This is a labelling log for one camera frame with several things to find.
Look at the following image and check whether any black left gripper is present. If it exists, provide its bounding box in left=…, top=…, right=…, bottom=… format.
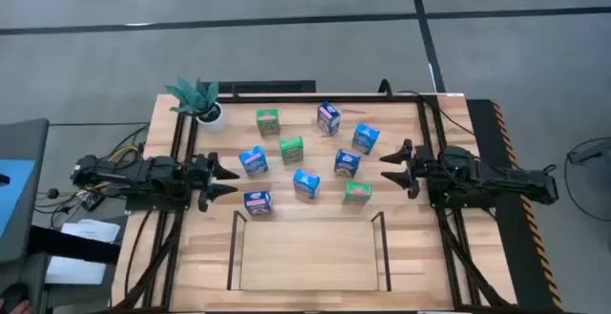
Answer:
left=184, top=151, right=241, bottom=213

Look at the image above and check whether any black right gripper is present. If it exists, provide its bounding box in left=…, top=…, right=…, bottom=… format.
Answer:
left=379, top=137, right=433, bottom=200

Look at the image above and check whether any light blue cereal box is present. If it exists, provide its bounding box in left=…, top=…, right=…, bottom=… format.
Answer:
left=292, top=168, right=322, bottom=201
left=238, top=145, right=269, bottom=178
left=351, top=122, right=382, bottom=157

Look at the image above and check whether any dark blue cereal box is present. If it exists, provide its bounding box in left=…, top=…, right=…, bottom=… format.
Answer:
left=333, top=148, right=362, bottom=178
left=316, top=100, right=342, bottom=137
left=243, top=190, right=274, bottom=217

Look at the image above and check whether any green cereal box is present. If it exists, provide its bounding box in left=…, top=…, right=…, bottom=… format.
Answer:
left=255, top=108, right=282, bottom=137
left=278, top=136, right=306, bottom=166
left=342, top=180, right=373, bottom=206

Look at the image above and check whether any wooden shelf with black legs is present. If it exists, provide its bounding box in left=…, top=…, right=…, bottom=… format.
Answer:
left=226, top=210, right=392, bottom=292

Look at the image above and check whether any green plant in white pot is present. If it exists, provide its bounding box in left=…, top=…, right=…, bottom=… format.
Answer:
left=164, top=75, right=228, bottom=134

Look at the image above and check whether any small black floor device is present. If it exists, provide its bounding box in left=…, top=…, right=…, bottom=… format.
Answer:
left=80, top=193, right=106, bottom=212

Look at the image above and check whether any white paper sheet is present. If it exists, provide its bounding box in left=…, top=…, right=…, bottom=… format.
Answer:
left=45, top=255, right=109, bottom=286
left=61, top=218, right=121, bottom=244

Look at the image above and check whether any black hazard-striped floor mat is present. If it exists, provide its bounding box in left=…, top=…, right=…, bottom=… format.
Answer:
left=466, top=98, right=567, bottom=313

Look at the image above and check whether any black flat bar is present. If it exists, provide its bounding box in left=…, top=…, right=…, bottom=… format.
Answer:
left=27, top=225, right=121, bottom=265

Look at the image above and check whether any grey furniture block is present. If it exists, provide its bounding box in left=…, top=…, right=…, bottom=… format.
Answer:
left=0, top=117, right=51, bottom=263

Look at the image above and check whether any blue panel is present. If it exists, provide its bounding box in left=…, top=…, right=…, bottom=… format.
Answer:
left=0, top=159, right=37, bottom=239

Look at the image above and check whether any person's hand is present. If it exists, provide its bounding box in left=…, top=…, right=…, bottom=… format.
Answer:
left=0, top=299, right=33, bottom=314

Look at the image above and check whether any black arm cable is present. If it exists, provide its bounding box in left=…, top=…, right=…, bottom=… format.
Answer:
left=393, top=89, right=478, bottom=138

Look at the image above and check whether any yellow cable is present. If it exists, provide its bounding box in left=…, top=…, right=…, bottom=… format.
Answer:
left=107, top=145, right=139, bottom=162

